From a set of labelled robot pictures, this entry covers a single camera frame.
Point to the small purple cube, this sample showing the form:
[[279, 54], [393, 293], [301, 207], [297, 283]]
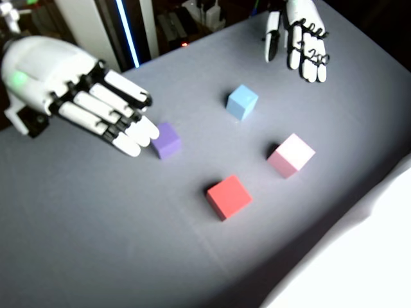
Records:
[[166, 141]]

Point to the small blue cube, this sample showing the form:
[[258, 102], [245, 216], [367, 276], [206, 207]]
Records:
[[241, 102]]

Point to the red cube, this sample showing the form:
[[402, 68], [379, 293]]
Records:
[[228, 197]]

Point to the pink cube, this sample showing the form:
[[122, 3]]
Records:
[[292, 155]]

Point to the grey table cloth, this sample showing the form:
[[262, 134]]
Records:
[[96, 224]]

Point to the blue light strip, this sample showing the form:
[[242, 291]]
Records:
[[127, 35]]

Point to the white pillar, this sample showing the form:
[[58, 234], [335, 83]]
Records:
[[86, 29]]

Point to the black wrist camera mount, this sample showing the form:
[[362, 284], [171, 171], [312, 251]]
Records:
[[32, 123]]

